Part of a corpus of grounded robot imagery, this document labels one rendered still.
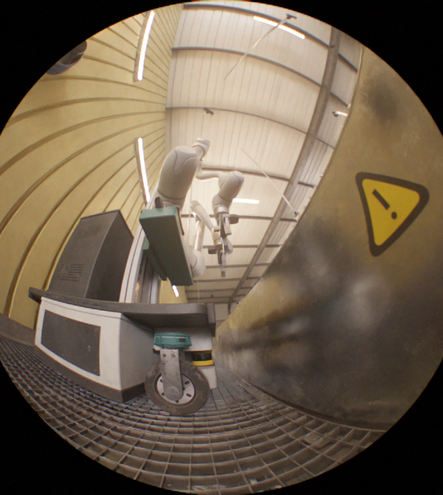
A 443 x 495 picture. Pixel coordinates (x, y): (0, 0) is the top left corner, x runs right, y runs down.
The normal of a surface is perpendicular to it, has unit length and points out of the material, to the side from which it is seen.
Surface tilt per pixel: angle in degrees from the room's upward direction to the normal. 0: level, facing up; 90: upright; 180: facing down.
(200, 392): 90
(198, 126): 180
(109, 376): 90
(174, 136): 180
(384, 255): 90
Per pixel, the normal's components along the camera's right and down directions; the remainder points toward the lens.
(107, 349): 0.04, -0.61
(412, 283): -0.98, 0.01
